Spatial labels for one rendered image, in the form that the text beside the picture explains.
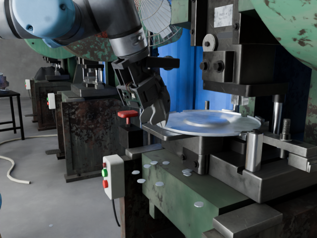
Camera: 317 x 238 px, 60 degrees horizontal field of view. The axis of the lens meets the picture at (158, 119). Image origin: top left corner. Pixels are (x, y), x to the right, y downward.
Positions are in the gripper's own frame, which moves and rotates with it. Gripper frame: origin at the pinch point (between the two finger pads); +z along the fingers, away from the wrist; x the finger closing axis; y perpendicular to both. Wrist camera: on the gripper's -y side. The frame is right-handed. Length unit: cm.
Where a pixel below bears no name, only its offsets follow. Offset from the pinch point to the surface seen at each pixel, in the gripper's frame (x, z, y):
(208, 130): 10.1, 3.7, -4.3
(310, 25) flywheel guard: 35.0, -22.4, -0.2
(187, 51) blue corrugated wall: -140, 57, -178
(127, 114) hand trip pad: -28.1, 7.9, -8.3
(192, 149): 3.5, 11.2, -3.6
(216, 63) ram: 7.2, -8.3, -17.0
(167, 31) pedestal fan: -55, -1, -68
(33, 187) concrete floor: -151, 81, 15
